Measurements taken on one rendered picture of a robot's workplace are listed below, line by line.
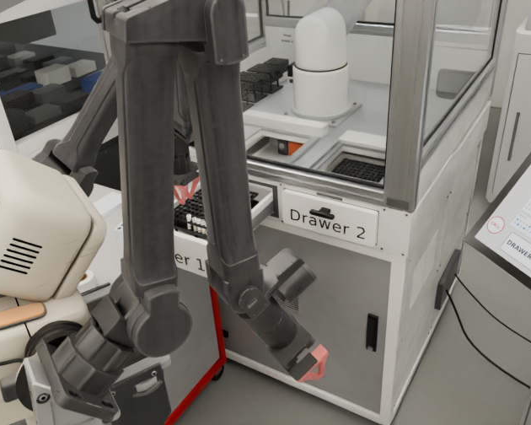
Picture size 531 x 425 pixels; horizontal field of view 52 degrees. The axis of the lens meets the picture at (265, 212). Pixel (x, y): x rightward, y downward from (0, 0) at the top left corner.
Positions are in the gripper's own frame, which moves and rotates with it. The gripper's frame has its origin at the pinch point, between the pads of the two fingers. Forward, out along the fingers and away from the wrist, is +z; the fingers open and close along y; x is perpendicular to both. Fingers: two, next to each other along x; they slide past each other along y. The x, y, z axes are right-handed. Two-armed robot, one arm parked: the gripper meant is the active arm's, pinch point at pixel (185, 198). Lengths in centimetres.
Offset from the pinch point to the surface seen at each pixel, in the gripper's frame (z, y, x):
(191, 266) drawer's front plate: 12.9, 10.7, 8.4
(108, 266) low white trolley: 21.3, 14.6, -20.8
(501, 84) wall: 82, -347, 28
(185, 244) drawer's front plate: 5.8, 10.6, 7.2
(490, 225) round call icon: -5, -16, 76
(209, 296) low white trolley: 52, -15, -10
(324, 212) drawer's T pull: 5.4, -18.7, 32.9
